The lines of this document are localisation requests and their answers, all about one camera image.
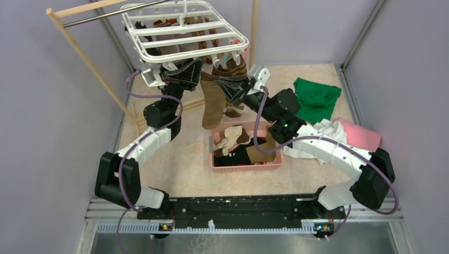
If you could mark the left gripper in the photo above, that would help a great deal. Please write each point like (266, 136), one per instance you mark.
(185, 77)

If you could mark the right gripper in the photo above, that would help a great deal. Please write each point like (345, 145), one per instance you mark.
(236, 89)

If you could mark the plain tan brown sock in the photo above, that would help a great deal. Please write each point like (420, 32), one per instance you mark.
(215, 102)

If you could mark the brown striped sock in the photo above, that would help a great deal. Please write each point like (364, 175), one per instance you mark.
(221, 71)
(237, 70)

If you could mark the white plastic clip hanger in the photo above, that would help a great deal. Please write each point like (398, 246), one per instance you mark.
(171, 31)

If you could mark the pink sock with teal spots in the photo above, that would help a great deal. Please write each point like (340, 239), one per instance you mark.
(241, 54)

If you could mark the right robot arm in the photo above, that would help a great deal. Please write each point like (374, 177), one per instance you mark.
(371, 172)

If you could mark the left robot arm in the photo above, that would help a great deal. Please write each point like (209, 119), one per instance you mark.
(118, 178)

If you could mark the pile of socks in basket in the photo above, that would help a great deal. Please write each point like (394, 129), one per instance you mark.
(236, 135)

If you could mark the black hanging sock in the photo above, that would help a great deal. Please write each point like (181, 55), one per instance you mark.
(143, 42)

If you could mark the pink plastic basket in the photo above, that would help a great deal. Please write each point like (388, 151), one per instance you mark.
(245, 167)

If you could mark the green shirt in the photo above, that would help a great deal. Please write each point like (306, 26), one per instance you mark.
(317, 101)

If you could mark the pink cloth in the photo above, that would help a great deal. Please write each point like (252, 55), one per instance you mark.
(360, 137)

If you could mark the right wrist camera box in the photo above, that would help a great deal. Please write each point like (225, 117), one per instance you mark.
(258, 76)

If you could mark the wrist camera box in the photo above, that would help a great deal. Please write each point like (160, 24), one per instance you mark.
(152, 78)
(258, 76)

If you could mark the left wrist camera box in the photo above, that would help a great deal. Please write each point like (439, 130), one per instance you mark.
(152, 78)

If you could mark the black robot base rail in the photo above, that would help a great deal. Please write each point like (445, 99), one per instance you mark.
(266, 214)

